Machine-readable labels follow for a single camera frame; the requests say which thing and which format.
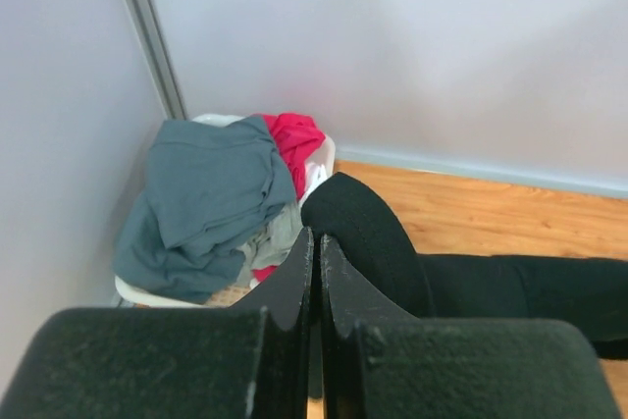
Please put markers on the white t-shirt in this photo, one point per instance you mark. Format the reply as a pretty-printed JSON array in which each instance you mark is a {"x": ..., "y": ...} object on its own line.
[{"x": 315, "y": 174}]

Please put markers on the left corner aluminium post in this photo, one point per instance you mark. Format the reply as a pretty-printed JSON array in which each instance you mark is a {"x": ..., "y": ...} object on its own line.
[{"x": 153, "y": 44}]

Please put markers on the white laundry basket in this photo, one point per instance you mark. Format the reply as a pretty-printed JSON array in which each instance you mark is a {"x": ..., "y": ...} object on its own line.
[{"x": 220, "y": 209}]

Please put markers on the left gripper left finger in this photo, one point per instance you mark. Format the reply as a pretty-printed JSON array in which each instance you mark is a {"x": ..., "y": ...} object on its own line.
[{"x": 279, "y": 384}]

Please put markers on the light grey t-shirt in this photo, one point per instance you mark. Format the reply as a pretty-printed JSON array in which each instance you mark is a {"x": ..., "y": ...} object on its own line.
[{"x": 265, "y": 251}]

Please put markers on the black t-shirt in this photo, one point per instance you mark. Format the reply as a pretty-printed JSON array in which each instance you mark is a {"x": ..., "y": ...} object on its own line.
[{"x": 589, "y": 293}]

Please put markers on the pink red t-shirt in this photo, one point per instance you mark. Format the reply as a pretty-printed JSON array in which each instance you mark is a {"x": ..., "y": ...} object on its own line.
[{"x": 297, "y": 138}]

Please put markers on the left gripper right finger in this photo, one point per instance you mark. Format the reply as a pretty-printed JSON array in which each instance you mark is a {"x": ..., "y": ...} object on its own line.
[{"x": 350, "y": 306}]

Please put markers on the teal grey t-shirt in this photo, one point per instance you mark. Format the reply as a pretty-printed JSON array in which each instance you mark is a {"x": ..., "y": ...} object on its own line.
[{"x": 207, "y": 191}]

